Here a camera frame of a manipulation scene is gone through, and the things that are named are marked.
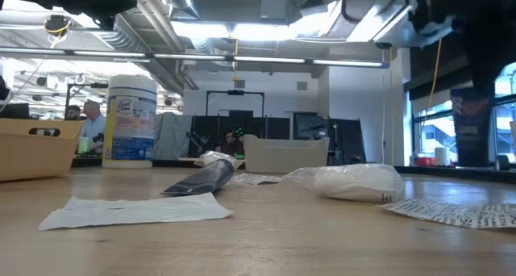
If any black tape roll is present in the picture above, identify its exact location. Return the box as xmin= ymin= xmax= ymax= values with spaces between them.
xmin=494 ymin=153 xmax=511 ymax=171

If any white paper towel roll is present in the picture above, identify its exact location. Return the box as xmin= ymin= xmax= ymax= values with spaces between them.
xmin=434 ymin=146 xmax=451 ymax=167

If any black monitor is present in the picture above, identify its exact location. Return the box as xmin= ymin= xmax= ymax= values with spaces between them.
xmin=293 ymin=112 xmax=330 ymax=140
xmin=0 ymin=102 xmax=31 ymax=120

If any silver air duct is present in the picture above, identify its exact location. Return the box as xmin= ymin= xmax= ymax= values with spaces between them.
xmin=326 ymin=0 xmax=456 ymax=49

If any white disinfecting wipes canister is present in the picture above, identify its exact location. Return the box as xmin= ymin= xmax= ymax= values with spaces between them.
xmin=102 ymin=74 xmax=158 ymax=170

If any dark blue DSC sachet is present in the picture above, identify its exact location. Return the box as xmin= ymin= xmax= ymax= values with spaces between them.
xmin=450 ymin=88 xmax=495 ymax=168

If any black curtain panel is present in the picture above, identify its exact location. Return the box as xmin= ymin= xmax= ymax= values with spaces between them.
xmin=328 ymin=118 xmax=367 ymax=166

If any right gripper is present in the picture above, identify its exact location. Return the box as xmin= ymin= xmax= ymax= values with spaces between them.
xmin=406 ymin=0 xmax=516 ymax=98

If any grey fabric cover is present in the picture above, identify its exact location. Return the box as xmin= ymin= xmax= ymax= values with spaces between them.
xmin=152 ymin=112 xmax=194 ymax=161

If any clear bag of cotton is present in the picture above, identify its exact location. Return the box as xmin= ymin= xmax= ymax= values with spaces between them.
xmin=281 ymin=163 xmax=406 ymax=203
xmin=193 ymin=150 xmax=245 ymax=170

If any black partition panel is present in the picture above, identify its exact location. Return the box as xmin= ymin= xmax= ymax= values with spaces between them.
xmin=189 ymin=114 xmax=291 ymax=160

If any person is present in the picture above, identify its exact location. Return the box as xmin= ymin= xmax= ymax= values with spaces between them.
xmin=79 ymin=100 xmax=106 ymax=154
xmin=64 ymin=104 xmax=83 ymax=122
xmin=219 ymin=128 xmax=246 ymax=158

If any yellow plastic bin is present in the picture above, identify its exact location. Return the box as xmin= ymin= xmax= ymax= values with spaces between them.
xmin=0 ymin=117 xmax=85 ymax=183

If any grey plastic bin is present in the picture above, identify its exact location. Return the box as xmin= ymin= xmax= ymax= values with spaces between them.
xmin=243 ymin=134 xmax=331 ymax=175

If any plain white packet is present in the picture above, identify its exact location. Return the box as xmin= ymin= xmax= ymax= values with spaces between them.
xmin=38 ymin=192 xmax=234 ymax=232

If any silver printed foil packet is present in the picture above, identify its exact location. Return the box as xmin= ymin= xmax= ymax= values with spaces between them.
xmin=229 ymin=172 xmax=283 ymax=186
xmin=377 ymin=198 xmax=516 ymax=230

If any black camera gantry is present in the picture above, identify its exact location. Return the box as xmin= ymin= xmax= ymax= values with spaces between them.
xmin=205 ymin=89 xmax=266 ymax=119

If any black ceiling sensor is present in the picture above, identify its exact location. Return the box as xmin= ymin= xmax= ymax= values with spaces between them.
xmin=43 ymin=14 xmax=73 ymax=37

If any grey ceiling box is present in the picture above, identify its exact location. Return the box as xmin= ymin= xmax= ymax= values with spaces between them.
xmin=260 ymin=0 xmax=288 ymax=21

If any black aluminium table frame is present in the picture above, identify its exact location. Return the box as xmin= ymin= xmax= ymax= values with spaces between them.
xmin=71 ymin=157 xmax=516 ymax=185

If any long LED light bar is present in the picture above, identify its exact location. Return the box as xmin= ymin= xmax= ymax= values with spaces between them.
xmin=0 ymin=45 xmax=390 ymax=69

